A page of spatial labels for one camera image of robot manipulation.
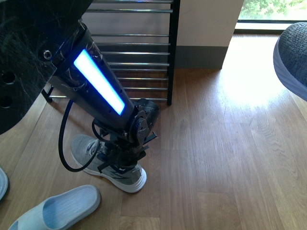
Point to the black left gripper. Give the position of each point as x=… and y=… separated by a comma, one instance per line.
x=126, y=142

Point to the grey sneaker navy collar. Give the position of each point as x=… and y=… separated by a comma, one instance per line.
x=84, y=147

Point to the grey sneaker with laces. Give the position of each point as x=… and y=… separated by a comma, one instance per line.
x=290, y=59

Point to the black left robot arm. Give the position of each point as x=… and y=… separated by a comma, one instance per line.
x=45, y=41

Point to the black metal shoe rack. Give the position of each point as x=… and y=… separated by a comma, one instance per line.
x=138, y=38

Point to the light blue slide slipper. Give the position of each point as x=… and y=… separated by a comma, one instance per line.
x=60, y=212

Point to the black window frame right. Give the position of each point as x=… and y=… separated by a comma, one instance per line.
x=263, y=26

